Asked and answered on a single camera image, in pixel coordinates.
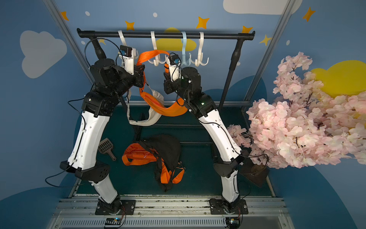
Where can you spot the orange waist bag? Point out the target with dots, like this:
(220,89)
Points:
(134,156)

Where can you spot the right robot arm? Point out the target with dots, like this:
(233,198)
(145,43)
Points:
(186,83)

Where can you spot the white hook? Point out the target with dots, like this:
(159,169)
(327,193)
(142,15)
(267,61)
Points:
(199,61)
(121,35)

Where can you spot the dark tree base plate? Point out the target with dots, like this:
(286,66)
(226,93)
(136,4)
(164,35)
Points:
(257,174)

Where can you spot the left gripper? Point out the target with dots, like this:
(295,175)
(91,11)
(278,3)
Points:
(138,80)

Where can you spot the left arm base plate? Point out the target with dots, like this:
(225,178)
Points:
(125,206)

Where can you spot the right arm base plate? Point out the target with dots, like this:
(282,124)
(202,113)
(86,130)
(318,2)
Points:
(222,207)

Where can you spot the pink cherry blossom tree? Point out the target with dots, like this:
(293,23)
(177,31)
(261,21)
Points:
(305,126)

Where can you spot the black sling bag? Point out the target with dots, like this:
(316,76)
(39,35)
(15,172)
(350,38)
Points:
(166,149)

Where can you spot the left controller board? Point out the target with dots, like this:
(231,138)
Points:
(112,223)

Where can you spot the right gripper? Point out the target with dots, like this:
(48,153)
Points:
(167,85)

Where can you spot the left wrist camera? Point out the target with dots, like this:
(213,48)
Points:
(128,55)

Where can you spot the black clothes rack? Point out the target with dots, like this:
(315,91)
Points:
(240,37)

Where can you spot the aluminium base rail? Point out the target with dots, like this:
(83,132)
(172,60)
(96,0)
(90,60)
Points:
(170,212)

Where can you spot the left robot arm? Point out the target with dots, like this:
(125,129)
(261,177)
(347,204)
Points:
(111,83)

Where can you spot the light blue hook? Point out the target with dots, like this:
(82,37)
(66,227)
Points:
(185,62)

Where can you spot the orange sling bag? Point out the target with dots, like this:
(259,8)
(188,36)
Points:
(172,111)

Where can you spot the white hook far left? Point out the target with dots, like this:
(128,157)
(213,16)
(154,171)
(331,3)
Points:
(121,35)

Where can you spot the controller board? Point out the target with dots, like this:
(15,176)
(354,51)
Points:
(232,223)
(112,223)

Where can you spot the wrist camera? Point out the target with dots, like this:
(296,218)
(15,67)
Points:
(128,55)
(174,65)

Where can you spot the white hook far right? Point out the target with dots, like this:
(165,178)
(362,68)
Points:
(199,61)

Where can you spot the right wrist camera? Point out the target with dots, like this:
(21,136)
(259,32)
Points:
(174,65)

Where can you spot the right controller board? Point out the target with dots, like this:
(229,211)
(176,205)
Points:
(232,223)

